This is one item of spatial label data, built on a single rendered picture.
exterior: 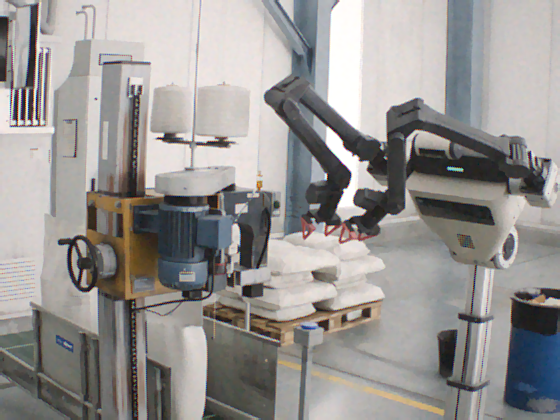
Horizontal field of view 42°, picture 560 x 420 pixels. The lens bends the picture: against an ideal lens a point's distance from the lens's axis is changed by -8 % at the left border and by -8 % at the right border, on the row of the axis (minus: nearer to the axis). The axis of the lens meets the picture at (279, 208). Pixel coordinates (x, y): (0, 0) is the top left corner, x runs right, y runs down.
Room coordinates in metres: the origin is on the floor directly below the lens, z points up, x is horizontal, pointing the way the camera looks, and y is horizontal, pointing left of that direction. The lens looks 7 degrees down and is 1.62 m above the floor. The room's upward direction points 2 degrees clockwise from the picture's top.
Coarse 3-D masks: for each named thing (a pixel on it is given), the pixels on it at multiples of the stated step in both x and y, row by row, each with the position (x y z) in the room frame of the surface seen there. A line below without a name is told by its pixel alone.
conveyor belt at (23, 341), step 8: (0, 336) 3.78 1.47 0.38; (8, 336) 3.79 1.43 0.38; (16, 336) 3.80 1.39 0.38; (24, 336) 3.81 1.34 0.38; (32, 336) 3.83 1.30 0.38; (0, 344) 3.64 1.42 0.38; (8, 344) 3.65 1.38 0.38; (16, 344) 3.67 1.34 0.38; (24, 344) 3.68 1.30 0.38; (32, 344) 3.69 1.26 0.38; (16, 352) 3.54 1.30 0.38; (24, 352) 3.55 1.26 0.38; (32, 352) 3.56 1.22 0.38; (24, 360) 3.43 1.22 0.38; (32, 360) 3.44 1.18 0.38; (208, 416) 2.93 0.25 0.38; (216, 416) 2.93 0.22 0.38
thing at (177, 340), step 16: (176, 304) 2.82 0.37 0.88; (192, 304) 2.76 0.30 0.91; (160, 320) 2.83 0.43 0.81; (176, 320) 2.80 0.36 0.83; (192, 320) 2.76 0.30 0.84; (160, 336) 2.79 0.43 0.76; (176, 336) 2.76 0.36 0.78; (192, 336) 2.77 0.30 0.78; (160, 352) 2.78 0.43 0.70; (176, 352) 2.75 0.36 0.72; (192, 352) 2.75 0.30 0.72; (176, 368) 2.74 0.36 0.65; (192, 368) 2.75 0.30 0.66; (176, 384) 2.74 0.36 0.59; (192, 384) 2.75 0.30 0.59; (176, 400) 2.73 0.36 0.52; (192, 400) 2.75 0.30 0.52; (176, 416) 2.74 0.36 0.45; (192, 416) 2.75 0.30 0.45
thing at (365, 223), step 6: (354, 216) 2.47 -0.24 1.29; (360, 216) 2.49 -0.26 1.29; (366, 216) 2.46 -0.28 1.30; (372, 216) 2.45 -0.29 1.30; (354, 222) 2.46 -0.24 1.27; (360, 222) 2.47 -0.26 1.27; (366, 222) 2.46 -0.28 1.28; (372, 222) 2.45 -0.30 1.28; (378, 222) 2.46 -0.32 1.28; (360, 228) 2.45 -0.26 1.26; (366, 228) 2.46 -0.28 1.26; (372, 228) 2.47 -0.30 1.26; (378, 228) 2.50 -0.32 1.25
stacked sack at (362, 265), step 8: (360, 256) 6.02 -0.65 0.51; (368, 256) 6.10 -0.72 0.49; (344, 264) 5.77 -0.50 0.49; (352, 264) 5.78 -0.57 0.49; (360, 264) 5.83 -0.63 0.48; (368, 264) 5.90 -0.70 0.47; (376, 264) 5.96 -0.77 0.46; (312, 272) 5.75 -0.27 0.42; (320, 272) 5.71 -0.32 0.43; (328, 272) 5.68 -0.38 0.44; (336, 272) 5.64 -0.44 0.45; (344, 272) 5.66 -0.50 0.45; (352, 272) 5.73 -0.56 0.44; (360, 272) 5.81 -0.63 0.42; (368, 272) 5.89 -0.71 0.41; (328, 280) 5.69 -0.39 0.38; (336, 280) 5.64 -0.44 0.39
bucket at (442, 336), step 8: (440, 336) 4.74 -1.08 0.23; (448, 336) 4.78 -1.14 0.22; (456, 336) 4.79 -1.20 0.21; (440, 344) 4.62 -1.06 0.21; (448, 344) 4.55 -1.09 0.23; (456, 344) 4.52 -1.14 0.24; (440, 352) 4.62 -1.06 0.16; (448, 352) 4.56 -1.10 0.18; (440, 360) 4.63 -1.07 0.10; (448, 360) 4.56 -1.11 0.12; (440, 368) 4.63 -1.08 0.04; (448, 368) 4.57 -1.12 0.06; (448, 376) 4.57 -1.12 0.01
